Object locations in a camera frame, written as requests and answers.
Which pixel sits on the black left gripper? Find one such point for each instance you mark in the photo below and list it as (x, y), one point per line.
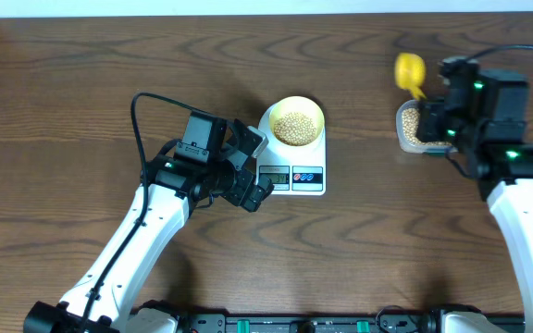
(237, 192)

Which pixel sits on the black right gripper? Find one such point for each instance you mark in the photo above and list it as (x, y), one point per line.
(430, 111)

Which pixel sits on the yellow plastic measuring scoop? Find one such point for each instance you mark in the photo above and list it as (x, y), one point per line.
(410, 74)

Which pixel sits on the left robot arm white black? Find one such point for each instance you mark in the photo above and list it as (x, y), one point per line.
(209, 162)

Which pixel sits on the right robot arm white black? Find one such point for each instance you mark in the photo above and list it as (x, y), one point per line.
(482, 116)

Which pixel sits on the white digital kitchen scale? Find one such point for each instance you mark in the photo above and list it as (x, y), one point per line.
(293, 170)

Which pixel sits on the soybeans in yellow bowl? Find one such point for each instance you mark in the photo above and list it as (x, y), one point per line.
(295, 129)

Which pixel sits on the pale yellow bowl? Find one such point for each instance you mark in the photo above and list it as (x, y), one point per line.
(298, 104)

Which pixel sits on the soybeans pile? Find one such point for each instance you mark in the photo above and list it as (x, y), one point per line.
(410, 119)

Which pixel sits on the clear plastic container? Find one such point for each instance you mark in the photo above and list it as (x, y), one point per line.
(413, 148)

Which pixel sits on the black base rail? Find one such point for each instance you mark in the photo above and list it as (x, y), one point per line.
(294, 323)

